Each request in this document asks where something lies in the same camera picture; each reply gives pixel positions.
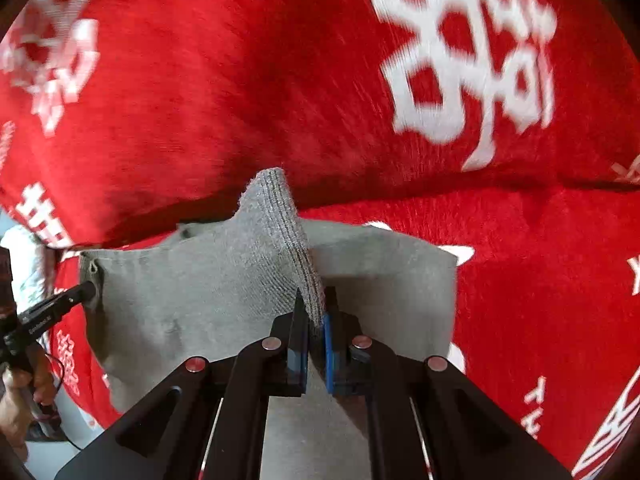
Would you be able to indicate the red printed blanket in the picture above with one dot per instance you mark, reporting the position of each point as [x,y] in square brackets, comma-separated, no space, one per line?
[225,85]

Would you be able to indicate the grey sweater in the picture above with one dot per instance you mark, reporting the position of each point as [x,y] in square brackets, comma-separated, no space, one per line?
[200,285]

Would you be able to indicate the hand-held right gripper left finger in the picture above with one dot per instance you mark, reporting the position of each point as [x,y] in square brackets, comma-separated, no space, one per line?
[300,355]

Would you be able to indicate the person's left hand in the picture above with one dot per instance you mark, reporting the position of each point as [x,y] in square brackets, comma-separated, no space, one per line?
[20,400]

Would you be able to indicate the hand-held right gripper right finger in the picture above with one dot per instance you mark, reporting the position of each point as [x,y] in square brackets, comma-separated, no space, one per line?
[329,355]

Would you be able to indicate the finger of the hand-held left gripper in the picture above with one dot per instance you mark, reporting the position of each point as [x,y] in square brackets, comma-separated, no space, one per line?
[75,296]

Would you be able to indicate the white patterned cloth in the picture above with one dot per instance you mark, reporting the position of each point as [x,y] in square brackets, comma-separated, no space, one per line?
[25,260]

